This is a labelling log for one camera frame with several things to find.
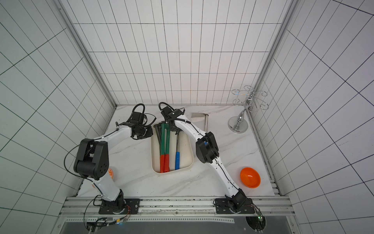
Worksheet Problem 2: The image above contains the chrome hoe blue handle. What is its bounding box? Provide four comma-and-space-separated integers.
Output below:
190, 113, 208, 132
175, 130, 180, 170

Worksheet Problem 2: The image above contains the green hoe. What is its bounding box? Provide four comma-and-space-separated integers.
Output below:
160, 123, 166, 173
164, 123, 170, 173

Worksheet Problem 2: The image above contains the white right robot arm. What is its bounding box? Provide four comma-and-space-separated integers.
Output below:
159, 102, 256, 214

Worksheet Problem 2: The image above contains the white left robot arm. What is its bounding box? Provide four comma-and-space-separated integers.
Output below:
65, 103, 153, 215

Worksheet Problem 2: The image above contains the cream plastic storage box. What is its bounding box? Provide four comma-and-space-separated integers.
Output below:
151, 126, 194, 175

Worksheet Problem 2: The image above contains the orange patterned white bowl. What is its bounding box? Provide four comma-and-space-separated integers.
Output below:
108, 168, 114, 179

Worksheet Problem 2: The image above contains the chrome cup rack stand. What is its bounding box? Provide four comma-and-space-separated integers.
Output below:
228, 85, 269, 134

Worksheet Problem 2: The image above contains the orange plastic bowl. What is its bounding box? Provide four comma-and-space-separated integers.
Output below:
240, 167, 261, 189

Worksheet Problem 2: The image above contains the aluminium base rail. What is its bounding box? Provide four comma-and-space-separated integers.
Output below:
59, 197, 295, 224

